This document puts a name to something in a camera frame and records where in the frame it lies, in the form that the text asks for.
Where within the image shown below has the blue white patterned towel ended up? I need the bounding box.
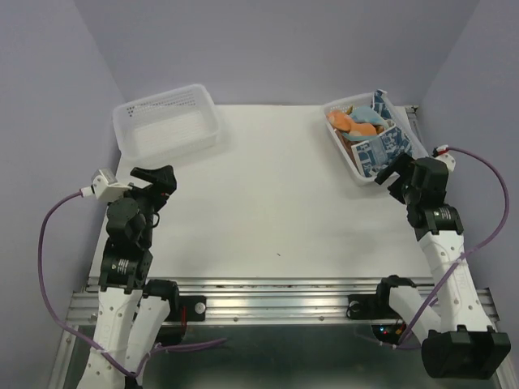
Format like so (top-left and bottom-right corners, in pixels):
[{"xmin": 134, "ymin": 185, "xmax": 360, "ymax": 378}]
[{"xmin": 352, "ymin": 89, "xmax": 414, "ymax": 178}]

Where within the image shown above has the brown bear towel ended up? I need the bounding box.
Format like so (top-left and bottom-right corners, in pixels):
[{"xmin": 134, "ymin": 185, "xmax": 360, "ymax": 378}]
[{"xmin": 334, "ymin": 129, "xmax": 358, "ymax": 171}]

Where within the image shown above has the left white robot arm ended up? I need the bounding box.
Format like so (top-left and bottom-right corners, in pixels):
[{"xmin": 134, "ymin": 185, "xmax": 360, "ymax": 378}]
[{"xmin": 78, "ymin": 165, "xmax": 181, "ymax": 388}]

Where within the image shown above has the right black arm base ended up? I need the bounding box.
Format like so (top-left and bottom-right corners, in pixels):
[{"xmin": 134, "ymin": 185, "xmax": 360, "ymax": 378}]
[{"xmin": 346, "ymin": 294, "xmax": 393, "ymax": 320}]

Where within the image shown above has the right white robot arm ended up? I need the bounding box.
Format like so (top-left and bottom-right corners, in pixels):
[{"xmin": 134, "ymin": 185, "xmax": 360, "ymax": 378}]
[{"xmin": 373, "ymin": 150, "xmax": 511, "ymax": 379}]

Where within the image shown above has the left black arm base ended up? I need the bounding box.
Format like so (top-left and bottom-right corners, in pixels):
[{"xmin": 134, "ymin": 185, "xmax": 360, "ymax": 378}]
[{"xmin": 165, "ymin": 295, "xmax": 207, "ymax": 328}]

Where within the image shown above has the right white plastic basket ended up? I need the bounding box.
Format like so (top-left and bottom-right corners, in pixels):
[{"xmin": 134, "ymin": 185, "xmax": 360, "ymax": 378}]
[{"xmin": 321, "ymin": 89, "xmax": 428, "ymax": 186}]

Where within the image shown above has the white plastic basket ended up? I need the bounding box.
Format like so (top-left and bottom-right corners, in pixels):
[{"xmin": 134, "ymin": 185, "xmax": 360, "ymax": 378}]
[
  {"xmin": 321, "ymin": 89, "xmax": 428, "ymax": 186},
  {"xmin": 112, "ymin": 84, "xmax": 221, "ymax": 168}
]

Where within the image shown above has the left white plastic basket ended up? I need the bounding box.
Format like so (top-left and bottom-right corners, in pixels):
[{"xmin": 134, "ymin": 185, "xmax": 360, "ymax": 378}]
[{"xmin": 112, "ymin": 84, "xmax": 221, "ymax": 168}]

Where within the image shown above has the light blue colourful towel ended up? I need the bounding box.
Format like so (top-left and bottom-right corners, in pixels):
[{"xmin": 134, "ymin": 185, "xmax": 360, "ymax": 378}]
[{"xmin": 350, "ymin": 105, "xmax": 389, "ymax": 128}]

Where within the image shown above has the orange plush towel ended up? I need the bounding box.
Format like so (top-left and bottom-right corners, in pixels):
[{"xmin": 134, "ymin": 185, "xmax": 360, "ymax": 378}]
[{"xmin": 327, "ymin": 110, "xmax": 377, "ymax": 141}]

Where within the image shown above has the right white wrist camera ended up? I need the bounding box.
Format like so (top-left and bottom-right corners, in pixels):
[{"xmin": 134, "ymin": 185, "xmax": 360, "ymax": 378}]
[{"xmin": 431, "ymin": 145, "xmax": 456, "ymax": 173}]

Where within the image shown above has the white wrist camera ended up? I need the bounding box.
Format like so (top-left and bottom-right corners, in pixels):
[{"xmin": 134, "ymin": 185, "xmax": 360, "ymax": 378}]
[
  {"xmin": 80, "ymin": 168, "xmax": 131, "ymax": 203},
  {"xmin": 431, "ymin": 145, "xmax": 456, "ymax": 173}
]

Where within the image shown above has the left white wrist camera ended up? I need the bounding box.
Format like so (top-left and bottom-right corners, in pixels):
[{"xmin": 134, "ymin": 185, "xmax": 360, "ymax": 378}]
[{"xmin": 80, "ymin": 168, "xmax": 131, "ymax": 203}]

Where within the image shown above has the right aluminium side rail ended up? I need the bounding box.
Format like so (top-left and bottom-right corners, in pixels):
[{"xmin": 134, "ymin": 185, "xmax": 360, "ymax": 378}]
[{"xmin": 404, "ymin": 105, "xmax": 428, "ymax": 156}]

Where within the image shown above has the aluminium mounting rail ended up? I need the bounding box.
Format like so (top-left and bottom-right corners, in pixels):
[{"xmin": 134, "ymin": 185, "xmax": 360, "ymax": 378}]
[{"xmin": 66, "ymin": 276, "xmax": 500, "ymax": 325}]

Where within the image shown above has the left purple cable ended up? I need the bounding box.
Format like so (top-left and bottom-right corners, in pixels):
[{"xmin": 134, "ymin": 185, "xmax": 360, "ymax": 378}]
[{"xmin": 38, "ymin": 190, "xmax": 228, "ymax": 380}]

